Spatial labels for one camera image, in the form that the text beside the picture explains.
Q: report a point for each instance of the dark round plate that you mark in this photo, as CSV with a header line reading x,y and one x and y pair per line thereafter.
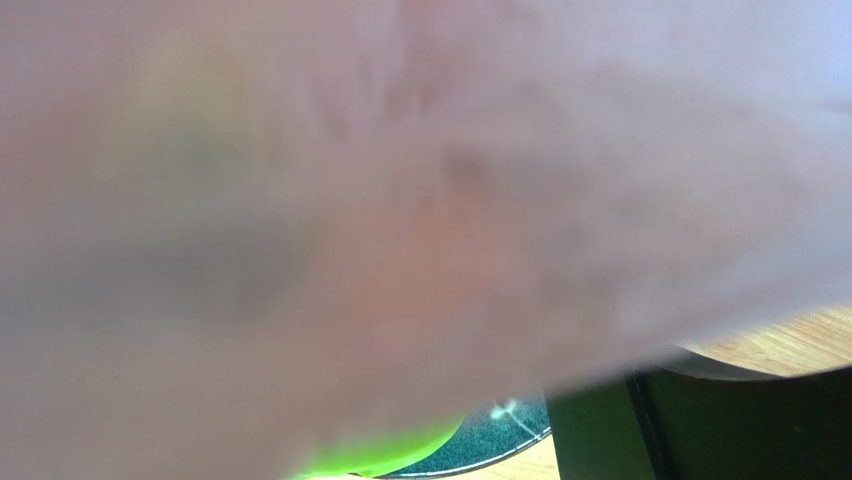
x,y
486,437

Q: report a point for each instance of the pink plastic bag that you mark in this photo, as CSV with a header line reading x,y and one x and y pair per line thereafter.
x,y
234,233

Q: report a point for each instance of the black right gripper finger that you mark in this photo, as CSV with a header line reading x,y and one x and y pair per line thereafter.
x,y
665,425

